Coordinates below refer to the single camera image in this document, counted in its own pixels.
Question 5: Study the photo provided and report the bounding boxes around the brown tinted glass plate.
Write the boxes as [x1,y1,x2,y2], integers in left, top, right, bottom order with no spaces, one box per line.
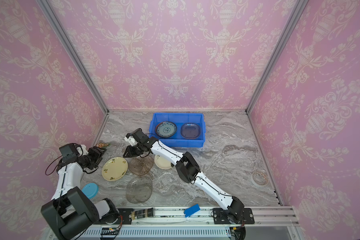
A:
[128,156,154,176]

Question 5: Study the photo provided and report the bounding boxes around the yellow floral plate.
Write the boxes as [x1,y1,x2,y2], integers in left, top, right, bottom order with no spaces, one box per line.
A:
[102,157,128,182]

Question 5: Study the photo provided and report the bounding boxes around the cream plate with black patch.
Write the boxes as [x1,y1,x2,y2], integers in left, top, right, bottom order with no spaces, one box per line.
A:
[154,155,174,170]

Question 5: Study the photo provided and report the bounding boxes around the teal blue patterned plate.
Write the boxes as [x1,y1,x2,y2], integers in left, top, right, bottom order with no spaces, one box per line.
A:
[155,121,177,138]

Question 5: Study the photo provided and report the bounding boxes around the clear glass plate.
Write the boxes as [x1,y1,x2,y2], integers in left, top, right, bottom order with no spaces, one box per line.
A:
[181,123,201,139]
[126,176,153,204]
[153,173,183,197]

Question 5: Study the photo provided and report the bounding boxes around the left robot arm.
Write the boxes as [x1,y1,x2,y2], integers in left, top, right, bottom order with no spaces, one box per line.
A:
[41,143,121,240]

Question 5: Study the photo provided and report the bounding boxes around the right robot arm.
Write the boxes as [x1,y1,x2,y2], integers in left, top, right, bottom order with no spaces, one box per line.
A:
[123,136,245,224]

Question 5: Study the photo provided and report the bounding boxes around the blue plastic bin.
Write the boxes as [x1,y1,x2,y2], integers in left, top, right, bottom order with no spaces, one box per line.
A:
[149,113,206,148]

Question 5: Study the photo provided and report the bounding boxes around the green red snack packet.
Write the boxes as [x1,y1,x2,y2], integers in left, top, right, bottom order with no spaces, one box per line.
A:
[96,142,111,149]

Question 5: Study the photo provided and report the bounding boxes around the light blue round lid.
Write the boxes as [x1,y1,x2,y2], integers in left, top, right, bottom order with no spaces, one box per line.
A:
[82,183,99,199]

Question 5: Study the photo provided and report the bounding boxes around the small circuit board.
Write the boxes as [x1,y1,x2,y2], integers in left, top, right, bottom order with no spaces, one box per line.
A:
[101,228,120,237]

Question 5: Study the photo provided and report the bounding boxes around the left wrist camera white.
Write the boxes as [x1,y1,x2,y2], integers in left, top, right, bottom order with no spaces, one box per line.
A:
[77,145,89,157]

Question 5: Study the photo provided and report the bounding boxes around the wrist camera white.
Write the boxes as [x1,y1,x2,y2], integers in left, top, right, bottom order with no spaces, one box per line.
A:
[124,128,149,147]
[77,145,89,157]

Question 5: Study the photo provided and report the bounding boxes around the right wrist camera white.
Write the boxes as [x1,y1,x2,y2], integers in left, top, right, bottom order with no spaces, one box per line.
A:
[124,128,149,147]

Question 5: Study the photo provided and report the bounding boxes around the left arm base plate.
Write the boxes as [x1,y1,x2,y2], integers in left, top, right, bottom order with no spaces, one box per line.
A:
[100,208,134,225]

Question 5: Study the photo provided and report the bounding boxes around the black cylinder on rail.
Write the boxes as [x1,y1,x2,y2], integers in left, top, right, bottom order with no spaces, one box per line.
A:
[131,208,154,220]

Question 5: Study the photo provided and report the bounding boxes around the blue card on rail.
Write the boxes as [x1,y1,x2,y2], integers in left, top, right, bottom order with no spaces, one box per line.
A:
[184,204,201,218]

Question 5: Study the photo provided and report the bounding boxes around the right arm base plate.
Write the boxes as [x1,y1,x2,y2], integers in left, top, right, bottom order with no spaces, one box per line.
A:
[211,208,255,225]

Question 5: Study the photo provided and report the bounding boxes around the aluminium rail frame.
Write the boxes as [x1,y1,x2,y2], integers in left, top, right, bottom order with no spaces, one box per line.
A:
[46,205,301,240]

